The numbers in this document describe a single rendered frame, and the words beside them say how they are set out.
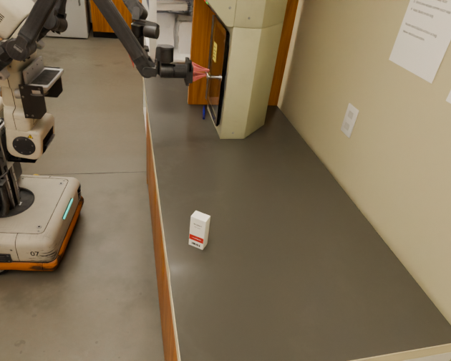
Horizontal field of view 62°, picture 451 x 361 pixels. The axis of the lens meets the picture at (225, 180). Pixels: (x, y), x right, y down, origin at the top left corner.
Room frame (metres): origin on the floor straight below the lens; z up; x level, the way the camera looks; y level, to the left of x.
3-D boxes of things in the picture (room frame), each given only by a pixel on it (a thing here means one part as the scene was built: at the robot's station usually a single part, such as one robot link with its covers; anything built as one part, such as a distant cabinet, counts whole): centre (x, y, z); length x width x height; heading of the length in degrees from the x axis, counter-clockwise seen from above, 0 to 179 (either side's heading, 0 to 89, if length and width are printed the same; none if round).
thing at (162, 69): (1.50, 0.30, 1.21); 0.07 x 0.06 x 0.07; 107
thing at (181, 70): (1.51, 0.24, 1.20); 0.07 x 0.07 x 0.10; 17
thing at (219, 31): (1.61, 0.11, 1.19); 0.30 x 0.01 x 0.40; 15
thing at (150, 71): (1.50, 0.34, 1.24); 0.12 x 0.09 x 0.11; 97
